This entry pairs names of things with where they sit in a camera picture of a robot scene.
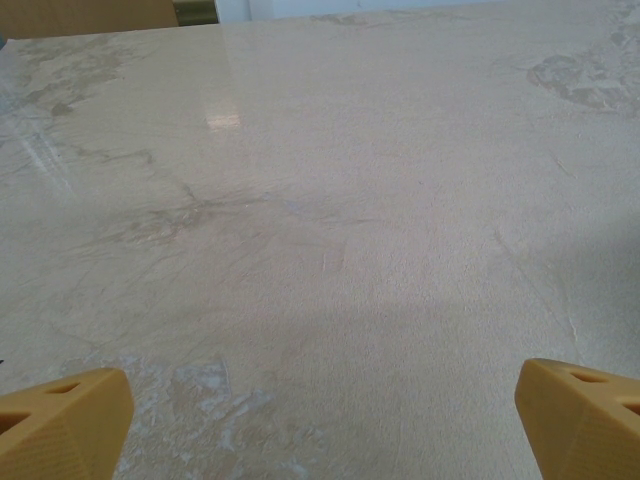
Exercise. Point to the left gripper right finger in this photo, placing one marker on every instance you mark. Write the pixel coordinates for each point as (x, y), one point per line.
(585, 430)

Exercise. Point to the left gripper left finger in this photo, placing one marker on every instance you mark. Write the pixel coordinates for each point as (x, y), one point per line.
(60, 430)

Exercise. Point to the brown wooden door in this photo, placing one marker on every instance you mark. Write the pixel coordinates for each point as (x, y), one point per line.
(75, 15)

